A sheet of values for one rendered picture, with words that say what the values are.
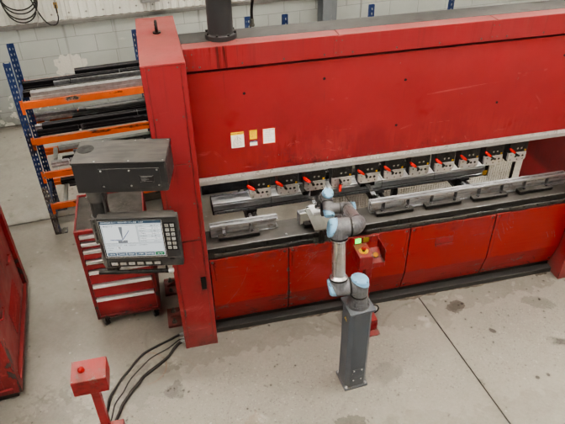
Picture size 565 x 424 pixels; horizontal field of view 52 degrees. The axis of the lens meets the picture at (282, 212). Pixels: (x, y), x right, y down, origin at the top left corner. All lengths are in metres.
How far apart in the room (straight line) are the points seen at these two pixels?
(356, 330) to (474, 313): 1.44
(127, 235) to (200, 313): 1.24
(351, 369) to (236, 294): 1.03
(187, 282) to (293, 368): 1.04
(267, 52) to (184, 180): 0.94
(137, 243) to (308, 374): 1.74
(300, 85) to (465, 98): 1.21
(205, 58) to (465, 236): 2.54
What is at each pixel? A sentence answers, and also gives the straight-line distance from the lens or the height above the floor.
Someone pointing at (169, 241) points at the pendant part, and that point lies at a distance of 3.39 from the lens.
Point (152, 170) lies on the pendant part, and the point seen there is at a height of 1.89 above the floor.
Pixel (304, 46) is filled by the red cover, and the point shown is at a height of 2.25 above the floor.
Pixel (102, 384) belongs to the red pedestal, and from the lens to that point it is 3.65.
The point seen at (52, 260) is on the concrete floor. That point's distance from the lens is 5.81.
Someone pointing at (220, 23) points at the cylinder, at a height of 2.40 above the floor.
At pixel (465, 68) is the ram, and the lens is 4.18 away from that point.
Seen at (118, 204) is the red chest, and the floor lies 0.98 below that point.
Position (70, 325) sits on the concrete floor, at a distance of 5.11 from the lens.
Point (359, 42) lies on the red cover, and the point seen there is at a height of 2.24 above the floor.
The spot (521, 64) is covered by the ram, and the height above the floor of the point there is 1.97.
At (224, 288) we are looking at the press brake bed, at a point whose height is 0.48.
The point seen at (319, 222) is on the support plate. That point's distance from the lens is 4.16.
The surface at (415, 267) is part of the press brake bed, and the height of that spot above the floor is 0.34.
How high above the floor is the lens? 3.51
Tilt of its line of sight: 36 degrees down
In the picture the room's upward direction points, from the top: 1 degrees counter-clockwise
